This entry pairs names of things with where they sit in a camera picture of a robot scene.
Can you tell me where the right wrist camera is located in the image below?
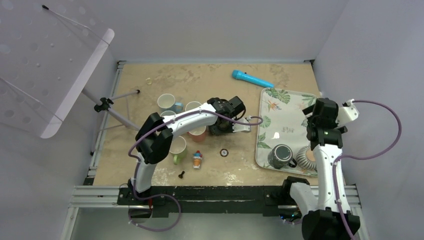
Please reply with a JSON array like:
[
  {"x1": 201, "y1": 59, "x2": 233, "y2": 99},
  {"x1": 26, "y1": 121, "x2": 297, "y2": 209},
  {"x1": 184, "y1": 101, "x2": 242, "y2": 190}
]
[{"x1": 335, "y1": 99, "x2": 359, "y2": 127}]

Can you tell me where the dark blue mug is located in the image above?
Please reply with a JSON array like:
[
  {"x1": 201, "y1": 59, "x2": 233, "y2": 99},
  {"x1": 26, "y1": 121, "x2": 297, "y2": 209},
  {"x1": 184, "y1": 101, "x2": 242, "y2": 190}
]
[{"x1": 213, "y1": 118, "x2": 233, "y2": 135}]

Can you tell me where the small round token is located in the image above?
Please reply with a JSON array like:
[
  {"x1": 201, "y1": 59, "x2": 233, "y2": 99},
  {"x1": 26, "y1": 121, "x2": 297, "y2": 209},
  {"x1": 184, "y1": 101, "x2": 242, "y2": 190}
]
[{"x1": 219, "y1": 148, "x2": 229, "y2": 157}]

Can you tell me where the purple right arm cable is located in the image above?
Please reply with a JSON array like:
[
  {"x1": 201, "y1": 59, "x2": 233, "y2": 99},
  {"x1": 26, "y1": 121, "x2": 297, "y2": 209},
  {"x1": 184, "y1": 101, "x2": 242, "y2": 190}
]
[{"x1": 281, "y1": 99, "x2": 403, "y2": 240}]

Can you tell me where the dark grey mug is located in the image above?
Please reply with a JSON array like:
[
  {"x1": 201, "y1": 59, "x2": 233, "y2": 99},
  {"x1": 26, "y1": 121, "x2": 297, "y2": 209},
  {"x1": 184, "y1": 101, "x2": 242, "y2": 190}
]
[{"x1": 267, "y1": 144, "x2": 298, "y2": 170}]

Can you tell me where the grey-blue ceramic mug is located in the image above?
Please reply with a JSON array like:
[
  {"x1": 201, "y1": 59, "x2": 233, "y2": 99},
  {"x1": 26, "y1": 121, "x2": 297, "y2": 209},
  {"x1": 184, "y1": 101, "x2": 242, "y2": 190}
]
[{"x1": 184, "y1": 101, "x2": 202, "y2": 112}]

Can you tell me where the light green ceramic mug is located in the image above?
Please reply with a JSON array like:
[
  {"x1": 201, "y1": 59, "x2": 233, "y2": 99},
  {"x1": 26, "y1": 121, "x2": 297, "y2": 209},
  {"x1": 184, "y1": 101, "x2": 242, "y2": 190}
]
[{"x1": 169, "y1": 136, "x2": 187, "y2": 165}]

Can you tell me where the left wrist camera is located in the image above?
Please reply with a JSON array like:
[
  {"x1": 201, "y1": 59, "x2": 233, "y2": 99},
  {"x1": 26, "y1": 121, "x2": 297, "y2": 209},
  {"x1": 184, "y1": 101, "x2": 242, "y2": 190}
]
[{"x1": 232, "y1": 116, "x2": 252, "y2": 133}]

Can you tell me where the ice cream toy figure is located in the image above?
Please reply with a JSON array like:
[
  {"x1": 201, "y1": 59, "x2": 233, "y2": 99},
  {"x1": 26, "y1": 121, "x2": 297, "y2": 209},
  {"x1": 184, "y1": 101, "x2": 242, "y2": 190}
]
[{"x1": 192, "y1": 150, "x2": 203, "y2": 169}]

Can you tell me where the pink ceramic mug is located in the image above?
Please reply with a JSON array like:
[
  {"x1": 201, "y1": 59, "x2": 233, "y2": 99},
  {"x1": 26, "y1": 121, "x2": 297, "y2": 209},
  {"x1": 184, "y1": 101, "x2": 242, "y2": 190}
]
[{"x1": 188, "y1": 126, "x2": 207, "y2": 143}]

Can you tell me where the blue toy microphone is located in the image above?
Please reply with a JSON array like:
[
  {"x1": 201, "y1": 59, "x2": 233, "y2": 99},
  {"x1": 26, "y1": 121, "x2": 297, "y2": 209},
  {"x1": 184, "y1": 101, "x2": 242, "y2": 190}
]
[{"x1": 231, "y1": 70, "x2": 274, "y2": 88}]

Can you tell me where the striped ceramic mug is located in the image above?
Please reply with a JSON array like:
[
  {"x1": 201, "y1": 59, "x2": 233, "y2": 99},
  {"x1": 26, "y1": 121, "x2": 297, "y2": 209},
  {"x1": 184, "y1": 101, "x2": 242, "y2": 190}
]
[{"x1": 294, "y1": 145, "x2": 317, "y2": 171}]

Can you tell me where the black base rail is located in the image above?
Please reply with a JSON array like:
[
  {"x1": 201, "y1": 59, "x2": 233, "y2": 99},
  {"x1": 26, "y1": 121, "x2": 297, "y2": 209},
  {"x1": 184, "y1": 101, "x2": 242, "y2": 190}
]
[{"x1": 117, "y1": 185, "x2": 302, "y2": 221}]

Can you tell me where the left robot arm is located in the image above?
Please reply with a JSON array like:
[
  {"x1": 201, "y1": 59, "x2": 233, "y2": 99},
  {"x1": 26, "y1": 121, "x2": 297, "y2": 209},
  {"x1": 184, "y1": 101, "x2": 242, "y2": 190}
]
[{"x1": 128, "y1": 96, "x2": 251, "y2": 205}]

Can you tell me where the white leaf-print tray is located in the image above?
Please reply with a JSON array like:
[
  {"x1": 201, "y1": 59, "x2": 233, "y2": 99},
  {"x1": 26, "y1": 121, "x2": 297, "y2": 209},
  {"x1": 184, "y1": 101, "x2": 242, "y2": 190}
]
[{"x1": 255, "y1": 87, "x2": 318, "y2": 177}]

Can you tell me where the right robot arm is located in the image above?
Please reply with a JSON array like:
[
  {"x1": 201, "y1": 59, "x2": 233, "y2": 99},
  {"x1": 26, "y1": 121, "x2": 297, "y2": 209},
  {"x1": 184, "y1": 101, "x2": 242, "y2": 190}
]
[{"x1": 280, "y1": 98, "x2": 361, "y2": 240}]

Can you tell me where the black chess pawn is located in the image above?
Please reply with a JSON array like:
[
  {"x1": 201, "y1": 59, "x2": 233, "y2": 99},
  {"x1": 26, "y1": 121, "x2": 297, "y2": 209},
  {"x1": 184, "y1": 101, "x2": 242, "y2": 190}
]
[{"x1": 178, "y1": 171, "x2": 185, "y2": 179}]

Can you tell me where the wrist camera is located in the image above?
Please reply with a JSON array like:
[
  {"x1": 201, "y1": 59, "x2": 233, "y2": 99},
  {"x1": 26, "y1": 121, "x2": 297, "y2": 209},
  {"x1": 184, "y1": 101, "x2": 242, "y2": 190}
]
[
  {"x1": 335, "y1": 99, "x2": 359, "y2": 127},
  {"x1": 232, "y1": 116, "x2": 252, "y2": 133}
]

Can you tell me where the light blue ceramic mug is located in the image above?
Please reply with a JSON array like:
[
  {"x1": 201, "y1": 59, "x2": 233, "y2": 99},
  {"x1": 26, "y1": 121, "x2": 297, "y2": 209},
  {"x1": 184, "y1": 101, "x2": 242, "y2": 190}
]
[{"x1": 156, "y1": 93, "x2": 184, "y2": 113}]

